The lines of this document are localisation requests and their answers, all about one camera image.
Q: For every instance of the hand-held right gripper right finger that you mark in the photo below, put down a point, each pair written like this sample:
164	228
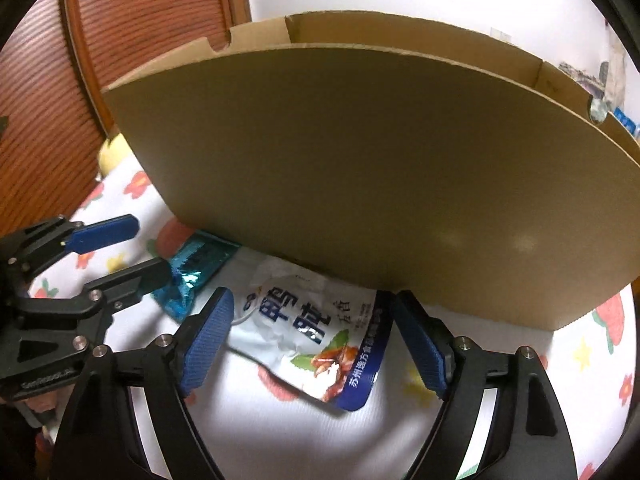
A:
422	347

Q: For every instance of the brown cardboard box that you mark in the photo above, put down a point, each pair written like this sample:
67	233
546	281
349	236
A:
350	160

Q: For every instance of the wooden slatted wardrobe door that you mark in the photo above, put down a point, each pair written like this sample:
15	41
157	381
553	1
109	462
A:
150	20

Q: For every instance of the white and blue snack packet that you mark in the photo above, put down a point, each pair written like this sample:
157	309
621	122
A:
300	330

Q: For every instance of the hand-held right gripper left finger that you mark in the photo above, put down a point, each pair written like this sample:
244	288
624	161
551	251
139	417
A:
205	345

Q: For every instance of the shiny teal foil packet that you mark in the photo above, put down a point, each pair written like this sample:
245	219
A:
200	260

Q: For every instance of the silver and orange snack packet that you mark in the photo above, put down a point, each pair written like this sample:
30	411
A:
300	330

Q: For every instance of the yellow plush toy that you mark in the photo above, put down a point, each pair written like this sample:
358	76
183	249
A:
112	155

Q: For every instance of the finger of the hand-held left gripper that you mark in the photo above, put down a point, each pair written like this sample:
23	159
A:
105	232
135	280

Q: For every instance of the beige hanging cloth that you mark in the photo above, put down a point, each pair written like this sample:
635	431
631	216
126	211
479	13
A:
617	70

